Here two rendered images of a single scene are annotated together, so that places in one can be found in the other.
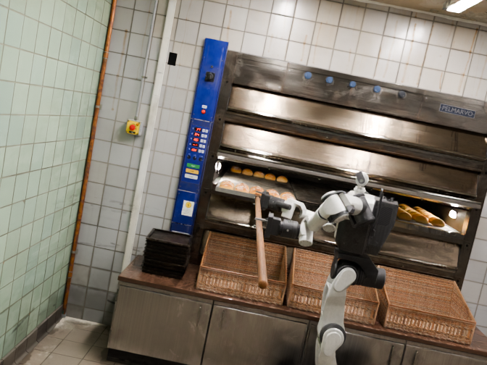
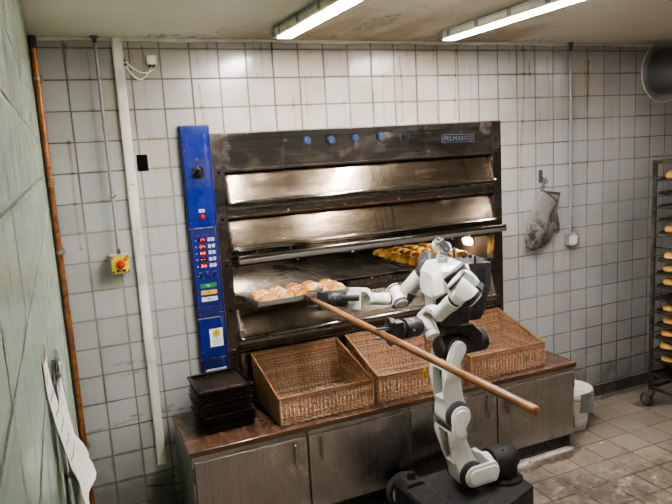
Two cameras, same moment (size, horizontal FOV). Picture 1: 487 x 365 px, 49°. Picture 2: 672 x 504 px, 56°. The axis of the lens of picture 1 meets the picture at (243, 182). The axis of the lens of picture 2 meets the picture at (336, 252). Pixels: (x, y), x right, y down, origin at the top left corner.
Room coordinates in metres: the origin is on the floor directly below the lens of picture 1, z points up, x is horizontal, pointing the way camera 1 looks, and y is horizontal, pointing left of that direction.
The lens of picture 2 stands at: (0.21, 1.11, 1.99)
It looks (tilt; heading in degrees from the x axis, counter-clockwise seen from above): 9 degrees down; 336
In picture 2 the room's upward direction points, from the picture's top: 3 degrees counter-clockwise
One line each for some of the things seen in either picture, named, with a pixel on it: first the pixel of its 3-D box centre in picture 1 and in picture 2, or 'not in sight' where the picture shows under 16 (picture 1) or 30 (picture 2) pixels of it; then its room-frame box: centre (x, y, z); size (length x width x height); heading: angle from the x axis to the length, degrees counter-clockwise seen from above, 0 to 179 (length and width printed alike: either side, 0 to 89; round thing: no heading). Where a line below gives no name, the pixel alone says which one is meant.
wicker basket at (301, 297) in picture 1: (331, 284); (402, 358); (3.42, -0.70, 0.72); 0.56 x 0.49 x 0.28; 88
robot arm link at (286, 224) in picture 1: (278, 227); (400, 329); (2.56, -0.21, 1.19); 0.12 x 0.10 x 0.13; 90
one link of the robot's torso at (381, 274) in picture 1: (359, 269); (460, 337); (2.82, -0.71, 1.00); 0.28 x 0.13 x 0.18; 90
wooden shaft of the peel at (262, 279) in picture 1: (259, 227); (392, 339); (2.46, -0.11, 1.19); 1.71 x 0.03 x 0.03; 1
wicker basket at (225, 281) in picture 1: (243, 266); (310, 378); (3.43, -0.11, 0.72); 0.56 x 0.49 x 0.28; 90
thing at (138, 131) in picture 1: (134, 127); (119, 263); (3.67, 0.81, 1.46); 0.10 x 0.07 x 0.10; 89
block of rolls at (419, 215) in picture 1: (404, 211); (419, 252); (4.12, -1.27, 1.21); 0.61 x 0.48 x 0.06; 179
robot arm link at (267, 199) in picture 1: (270, 202); (329, 298); (3.28, -0.19, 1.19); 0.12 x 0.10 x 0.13; 56
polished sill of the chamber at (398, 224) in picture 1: (336, 211); (373, 279); (3.71, -0.69, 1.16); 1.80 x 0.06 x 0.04; 89
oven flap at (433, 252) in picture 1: (333, 231); (376, 301); (3.69, -0.69, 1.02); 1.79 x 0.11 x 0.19; 89
